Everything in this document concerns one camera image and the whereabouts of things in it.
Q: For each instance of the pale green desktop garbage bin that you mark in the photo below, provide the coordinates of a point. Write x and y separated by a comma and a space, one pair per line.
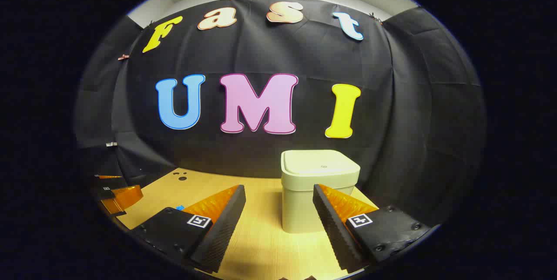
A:
300, 201

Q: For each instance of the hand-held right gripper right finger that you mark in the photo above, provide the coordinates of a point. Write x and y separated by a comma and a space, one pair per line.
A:
335, 227

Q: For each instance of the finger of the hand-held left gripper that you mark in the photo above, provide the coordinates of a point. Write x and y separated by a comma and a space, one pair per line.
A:
126, 197
109, 182

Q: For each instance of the copper backdrop clip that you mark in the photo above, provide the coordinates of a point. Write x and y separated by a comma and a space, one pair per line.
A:
123, 57

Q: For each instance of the black backdrop cloth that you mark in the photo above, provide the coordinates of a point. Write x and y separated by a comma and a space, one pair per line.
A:
304, 53

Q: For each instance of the wooden desktop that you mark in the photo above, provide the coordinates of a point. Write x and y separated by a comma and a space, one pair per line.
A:
261, 210

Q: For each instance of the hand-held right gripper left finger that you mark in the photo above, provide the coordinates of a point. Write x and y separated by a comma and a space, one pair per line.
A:
222, 232

